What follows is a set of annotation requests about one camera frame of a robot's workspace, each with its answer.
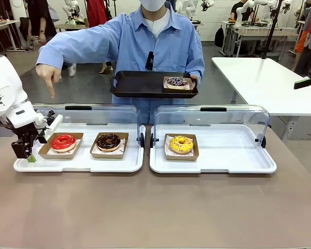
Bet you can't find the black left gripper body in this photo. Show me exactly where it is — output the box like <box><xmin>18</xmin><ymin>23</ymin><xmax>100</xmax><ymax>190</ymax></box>
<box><xmin>15</xmin><ymin>124</ymin><xmax>46</xmax><ymax>142</ymax></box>

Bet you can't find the black serving tray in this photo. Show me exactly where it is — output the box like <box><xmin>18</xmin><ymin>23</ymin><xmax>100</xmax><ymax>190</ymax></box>
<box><xmin>110</xmin><ymin>70</ymin><xmax>199</xmax><ymax>99</ymax></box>

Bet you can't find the white paper liner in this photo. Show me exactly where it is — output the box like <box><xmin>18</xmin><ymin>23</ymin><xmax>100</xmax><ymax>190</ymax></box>
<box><xmin>46</xmin><ymin>139</ymin><xmax>81</xmax><ymax>156</ymax></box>
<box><xmin>164</xmin><ymin>77</ymin><xmax>191</xmax><ymax>91</ymax></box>
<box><xmin>165</xmin><ymin>136</ymin><xmax>195</xmax><ymax>158</ymax></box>
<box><xmin>92</xmin><ymin>139</ymin><xmax>126</xmax><ymax>154</ymax></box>

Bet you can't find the purple sprinkled chocolate donut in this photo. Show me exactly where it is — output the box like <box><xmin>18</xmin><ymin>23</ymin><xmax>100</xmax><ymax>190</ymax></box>
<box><xmin>163</xmin><ymin>76</ymin><xmax>194</xmax><ymax>93</ymax></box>
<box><xmin>166</xmin><ymin>76</ymin><xmax>188</xmax><ymax>90</ymax></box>

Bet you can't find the person's left forearm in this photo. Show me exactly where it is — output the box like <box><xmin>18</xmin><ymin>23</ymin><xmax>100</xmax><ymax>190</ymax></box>
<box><xmin>186</xmin><ymin>45</ymin><xmax>205</xmax><ymax>78</ymax></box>

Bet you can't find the person's right forearm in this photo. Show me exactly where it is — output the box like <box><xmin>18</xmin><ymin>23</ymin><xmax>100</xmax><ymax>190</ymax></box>
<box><xmin>36</xmin><ymin>24</ymin><xmax>96</xmax><ymax>70</ymax></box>

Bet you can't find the cardboard donut tray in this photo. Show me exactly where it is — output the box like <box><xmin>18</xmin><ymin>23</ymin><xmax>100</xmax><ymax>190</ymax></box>
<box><xmin>38</xmin><ymin>132</ymin><xmax>84</xmax><ymax>160</ymax></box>

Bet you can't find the red glazed donut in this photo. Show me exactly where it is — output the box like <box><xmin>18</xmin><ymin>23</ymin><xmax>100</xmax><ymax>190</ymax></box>
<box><xmin>51</xmin><ymin>133</ymin><xmax>77</xmax><ymax>153</ymax></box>

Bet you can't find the chocolate glazed donut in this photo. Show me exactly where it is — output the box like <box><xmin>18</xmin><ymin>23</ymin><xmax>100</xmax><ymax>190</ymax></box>
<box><xmin>90</xmin><ymin>132</ymin><xmax>130</xmax><ymax>159</ymax></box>

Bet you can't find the seated person in black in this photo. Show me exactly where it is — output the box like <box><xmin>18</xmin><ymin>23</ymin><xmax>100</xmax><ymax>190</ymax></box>
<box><xmin>230</xmin><ymin>1</ymin><xmax>255</xmax><ymax>22</ymax></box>

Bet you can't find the yellow sprinkled donut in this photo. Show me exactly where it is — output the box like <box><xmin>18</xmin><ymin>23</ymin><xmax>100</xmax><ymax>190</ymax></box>
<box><xmin>169</xmin><ymin>135</ymin><xmax>194</xmax><ymax>154</ymax></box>

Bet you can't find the yellow glazed donut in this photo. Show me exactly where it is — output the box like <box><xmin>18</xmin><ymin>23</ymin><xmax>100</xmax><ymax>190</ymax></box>
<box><xmin>164</xmin><ymin>133</ymin><xmax>200</xmax><ymax>161</ymax></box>

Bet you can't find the person in blue shirt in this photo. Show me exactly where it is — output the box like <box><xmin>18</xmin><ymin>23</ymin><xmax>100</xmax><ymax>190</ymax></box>
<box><xmin>36</xmin><ymin>0</ymin><xmax>205</xmax><ymax>124</ymax></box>

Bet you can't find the person's right hand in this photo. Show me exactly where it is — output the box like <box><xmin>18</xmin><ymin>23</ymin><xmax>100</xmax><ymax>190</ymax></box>
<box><xmin>35</xmin><ymin>63</ymin><xmax>63</xmax><ymax>99</ymax></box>

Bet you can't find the white side table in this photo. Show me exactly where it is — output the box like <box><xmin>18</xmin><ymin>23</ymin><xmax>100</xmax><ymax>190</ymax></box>
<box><xmin>211</xmin><ymin>56</ymin><xmax>311</xmax><ymax>142</ymax></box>

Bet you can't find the white display case base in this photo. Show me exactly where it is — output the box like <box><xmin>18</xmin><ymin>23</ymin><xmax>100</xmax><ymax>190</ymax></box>
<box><xmin>13</xmin><ymin>123</ymin><xmax>145</xmax><ymax>173</ymax></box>
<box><xmin>149</xmin><ymin>123</ymin><xmax>277</xmax><ymax>174</ymax></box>

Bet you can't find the bystander in red vest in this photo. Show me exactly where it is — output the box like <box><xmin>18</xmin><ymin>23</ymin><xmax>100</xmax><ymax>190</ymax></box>
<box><xmin>292</xmin><ymin>0</ymin><xmax>311</xmax><ymax>76</ymax></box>

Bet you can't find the clear display case lid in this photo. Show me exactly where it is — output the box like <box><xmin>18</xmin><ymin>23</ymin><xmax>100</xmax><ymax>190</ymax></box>
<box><xmin>150</xmin><ymin>104</ymin><xmax>271</xmax><ymax>149</ymax></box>
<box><xmin>22</xmin><ymin>103</ymin><xmax>145</xmax><ymax>148</ymax></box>

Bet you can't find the background work table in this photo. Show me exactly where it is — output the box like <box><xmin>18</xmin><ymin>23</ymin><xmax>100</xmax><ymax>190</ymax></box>
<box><xmin>221</xmin><ymin>20</ymin><xmax>299</xmax><ymax>57</ymax></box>

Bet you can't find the black backpack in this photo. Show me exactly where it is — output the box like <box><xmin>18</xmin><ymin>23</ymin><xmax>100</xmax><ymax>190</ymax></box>
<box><xmin>214</xmin><ymin>25</ymin><xmax>225</xmax><ymax>48</ymax></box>

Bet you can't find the black office chair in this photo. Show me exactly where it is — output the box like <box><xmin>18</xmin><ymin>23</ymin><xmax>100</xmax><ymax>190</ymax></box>
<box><xmin>19</xmin><ymin>17</ymin><xmax>32</xmax><ymax>50</ymax></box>

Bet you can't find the white background desk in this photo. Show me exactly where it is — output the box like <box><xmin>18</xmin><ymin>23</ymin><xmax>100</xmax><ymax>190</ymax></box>
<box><xmin>0</xmin><ymin>20</ymin><xmax>25</xmax><ymax>52</ymax></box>

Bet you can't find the bystander in black top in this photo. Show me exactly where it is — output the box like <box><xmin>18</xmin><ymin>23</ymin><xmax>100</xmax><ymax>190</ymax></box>
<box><xmin>27</xmin><ymin>0</ymin><xmax>58</xmax><ymax>45</ymax></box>

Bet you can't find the red jacket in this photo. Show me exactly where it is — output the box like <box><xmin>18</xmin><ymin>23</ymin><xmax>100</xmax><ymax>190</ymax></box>
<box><xmin>87</xmin><ymin>0</ymin><xmax>110</xmax><ymax>28</ymax></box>

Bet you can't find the white face mask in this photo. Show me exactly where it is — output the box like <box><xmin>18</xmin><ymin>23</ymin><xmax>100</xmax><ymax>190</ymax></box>
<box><xmin>140</xmin><ymin>0</ymin><xmax>166</xmax><ymax>12</ymax></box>

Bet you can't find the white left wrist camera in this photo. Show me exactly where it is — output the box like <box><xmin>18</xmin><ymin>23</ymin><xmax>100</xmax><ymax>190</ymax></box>
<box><xmin>48</xmin><ymin>113</ymin><xmax>64</xmax><ymax>132</ymax></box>

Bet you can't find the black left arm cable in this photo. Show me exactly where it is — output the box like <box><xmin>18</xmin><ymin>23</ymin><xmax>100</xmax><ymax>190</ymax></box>
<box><xmin>0</xmin><ymin>118</ymin><xmax>18</xmax><ymax>133</ymax></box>

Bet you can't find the black camera stand pole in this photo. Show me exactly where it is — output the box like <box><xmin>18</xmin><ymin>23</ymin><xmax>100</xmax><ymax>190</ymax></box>
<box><xmin>260</xmin><ymin>0</ymin><xmax>286</xmax><ymax>60</ymax></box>

